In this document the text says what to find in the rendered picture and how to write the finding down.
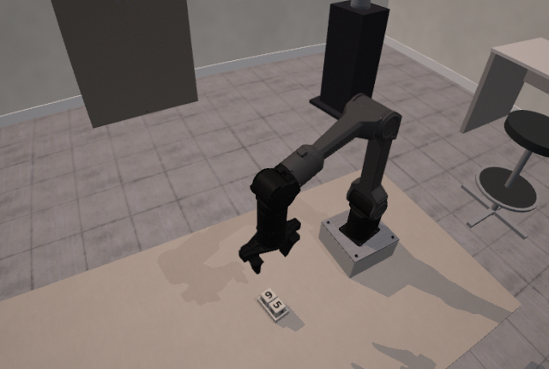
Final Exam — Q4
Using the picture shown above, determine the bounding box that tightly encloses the beige digit cube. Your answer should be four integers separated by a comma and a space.
261, 288, 277, 308
268, 298, 286, 318

